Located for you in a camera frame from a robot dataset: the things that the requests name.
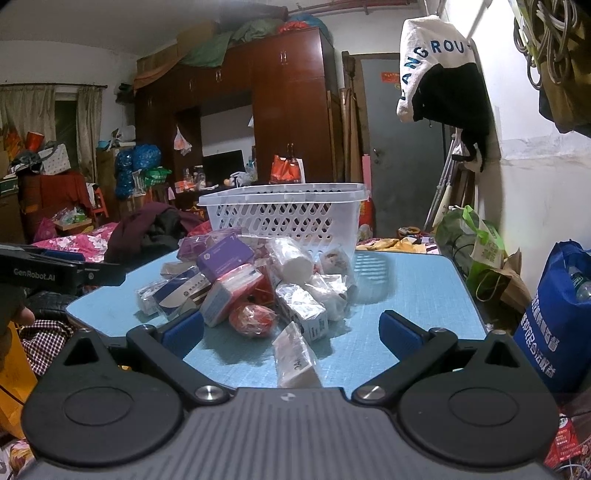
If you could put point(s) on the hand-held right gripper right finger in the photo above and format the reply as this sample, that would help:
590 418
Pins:
399 334

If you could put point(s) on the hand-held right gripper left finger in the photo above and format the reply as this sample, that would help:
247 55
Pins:
182 333

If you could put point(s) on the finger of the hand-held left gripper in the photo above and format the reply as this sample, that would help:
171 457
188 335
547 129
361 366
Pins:
62 255
104 275

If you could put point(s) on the red white tissue pack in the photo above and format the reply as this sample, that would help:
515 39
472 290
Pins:
231 295

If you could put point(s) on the purple box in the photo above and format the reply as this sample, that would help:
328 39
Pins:
225 257

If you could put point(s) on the white plastic basket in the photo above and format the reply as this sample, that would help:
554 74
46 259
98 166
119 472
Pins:
281 217

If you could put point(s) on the person's left hand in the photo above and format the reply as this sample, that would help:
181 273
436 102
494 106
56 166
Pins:
25 316

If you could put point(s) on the pink floral blanket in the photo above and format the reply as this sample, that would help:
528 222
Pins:
69 242

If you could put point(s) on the white blue box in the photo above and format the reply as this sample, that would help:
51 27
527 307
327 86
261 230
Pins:
173 293

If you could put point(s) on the red cloth covered furniture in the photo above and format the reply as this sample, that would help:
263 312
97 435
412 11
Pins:
55 194

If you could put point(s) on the dark maroon clothes pile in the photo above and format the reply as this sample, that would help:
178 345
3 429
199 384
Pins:
147 230

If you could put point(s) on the red plastic stool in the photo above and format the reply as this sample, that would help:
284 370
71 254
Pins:
99 203

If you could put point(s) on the checked cloth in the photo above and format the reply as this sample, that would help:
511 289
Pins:
46 341

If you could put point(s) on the round red packet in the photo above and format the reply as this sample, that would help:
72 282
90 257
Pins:
251 319

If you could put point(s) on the clear wrapped white bundle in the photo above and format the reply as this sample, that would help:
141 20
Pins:
330 290

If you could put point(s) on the purple plastic packet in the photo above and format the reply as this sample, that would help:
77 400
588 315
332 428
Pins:
196 245

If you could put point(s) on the white dotted gift box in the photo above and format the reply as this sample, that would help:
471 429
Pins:
54 160

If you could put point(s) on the white box with black print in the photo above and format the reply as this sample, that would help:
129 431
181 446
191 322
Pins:
304 310

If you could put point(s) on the clear packet with dark print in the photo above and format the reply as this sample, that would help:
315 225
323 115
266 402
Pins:
333 261

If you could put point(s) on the yellow bag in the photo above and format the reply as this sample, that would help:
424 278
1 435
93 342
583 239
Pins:
16 378

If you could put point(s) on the white wrapped packet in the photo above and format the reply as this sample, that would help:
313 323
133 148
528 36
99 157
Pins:
295 357

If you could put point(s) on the green plastic basket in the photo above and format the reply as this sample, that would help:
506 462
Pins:
158 175

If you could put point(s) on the blue plastic bags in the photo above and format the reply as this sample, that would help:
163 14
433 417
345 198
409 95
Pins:
138 166

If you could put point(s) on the green white shopping bag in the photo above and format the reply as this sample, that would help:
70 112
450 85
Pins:
480 244

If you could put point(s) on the brown paper bag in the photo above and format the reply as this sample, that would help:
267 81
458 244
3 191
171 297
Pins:
512 286

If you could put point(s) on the white roll in plastic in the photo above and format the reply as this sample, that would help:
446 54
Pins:
290 259

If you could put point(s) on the beige curtains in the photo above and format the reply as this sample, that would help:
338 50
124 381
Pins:
27 115

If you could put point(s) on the white hanging plastic bag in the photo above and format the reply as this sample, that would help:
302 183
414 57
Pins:
182 141

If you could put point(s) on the metal crutches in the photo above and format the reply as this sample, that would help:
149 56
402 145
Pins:
445 184

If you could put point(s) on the blue shopping bag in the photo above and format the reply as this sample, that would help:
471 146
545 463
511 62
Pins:
558 323

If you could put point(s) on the black monitor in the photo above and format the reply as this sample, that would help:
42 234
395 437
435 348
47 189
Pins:
224 166

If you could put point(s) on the grey door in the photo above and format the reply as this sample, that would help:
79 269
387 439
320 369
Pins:
406 152

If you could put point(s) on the red orange hanging bag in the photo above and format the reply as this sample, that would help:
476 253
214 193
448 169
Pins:
286 170

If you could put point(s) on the red snack packet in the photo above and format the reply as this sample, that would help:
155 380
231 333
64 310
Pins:
563 441

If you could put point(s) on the brown wooden wardrobe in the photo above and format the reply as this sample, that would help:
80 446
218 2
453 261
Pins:
277 101

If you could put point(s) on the white black hanging jacket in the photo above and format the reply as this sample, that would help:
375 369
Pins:
443 83

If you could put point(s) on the red door sticker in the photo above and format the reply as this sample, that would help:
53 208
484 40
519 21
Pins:
391 79

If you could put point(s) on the green cloth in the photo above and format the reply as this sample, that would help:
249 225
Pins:
217 46

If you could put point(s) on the white wall rack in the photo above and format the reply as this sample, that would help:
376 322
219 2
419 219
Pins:
478 16

